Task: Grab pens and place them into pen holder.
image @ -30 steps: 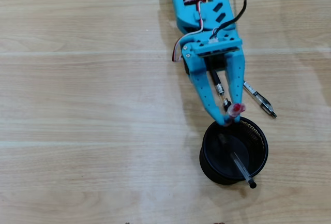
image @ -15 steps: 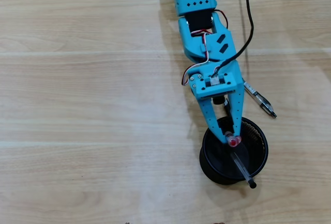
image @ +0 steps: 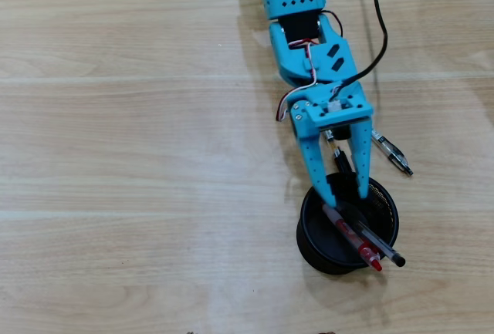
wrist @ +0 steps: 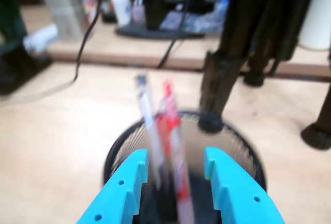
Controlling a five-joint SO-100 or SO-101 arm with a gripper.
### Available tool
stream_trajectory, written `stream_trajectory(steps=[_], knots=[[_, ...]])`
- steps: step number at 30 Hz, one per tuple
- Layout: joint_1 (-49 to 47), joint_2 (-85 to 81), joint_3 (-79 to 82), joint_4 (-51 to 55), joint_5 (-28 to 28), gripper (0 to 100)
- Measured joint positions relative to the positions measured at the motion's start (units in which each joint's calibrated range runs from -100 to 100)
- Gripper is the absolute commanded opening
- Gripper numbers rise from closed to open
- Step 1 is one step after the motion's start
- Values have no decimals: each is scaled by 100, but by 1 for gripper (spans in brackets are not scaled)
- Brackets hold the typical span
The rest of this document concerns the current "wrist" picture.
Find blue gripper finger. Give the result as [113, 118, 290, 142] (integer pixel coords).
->
[76, 148, 150, 224]
[204, 146, 287, 224]

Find gray white box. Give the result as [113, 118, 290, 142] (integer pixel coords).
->
[42, 0, 88, 42]

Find large white roll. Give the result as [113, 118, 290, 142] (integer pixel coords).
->
[298, 0, 331, 52]

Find clear plastic bags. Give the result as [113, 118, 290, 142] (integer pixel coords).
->
[160, 0, 231, 35]

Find red retractable gel pen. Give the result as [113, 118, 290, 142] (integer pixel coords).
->
[155, 79, 195, 224]

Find small clear bottle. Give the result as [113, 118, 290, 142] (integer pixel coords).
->
[131, 0, 146, 25]

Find dark camera tripod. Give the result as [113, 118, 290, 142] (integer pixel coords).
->
[199, 0, 331, 151]

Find white cylinder object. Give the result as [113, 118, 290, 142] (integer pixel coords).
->
[22, 24, 59, 54]

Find thick black cable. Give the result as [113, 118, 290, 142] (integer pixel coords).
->
[156, 0, 197, 69]

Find dark green object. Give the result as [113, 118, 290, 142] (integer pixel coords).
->
[0, 0, 54, 97]

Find white plastic bottle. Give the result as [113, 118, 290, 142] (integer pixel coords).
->
[110, 0, 132, 27]

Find thin black cable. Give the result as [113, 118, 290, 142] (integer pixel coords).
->
[73, 0, 106, 83]

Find black mesh pen holder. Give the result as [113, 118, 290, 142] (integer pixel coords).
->
[103, 109, 267, 224]

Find clear pen with black cap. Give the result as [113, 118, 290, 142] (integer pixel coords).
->
[133, 72, 168, 191]

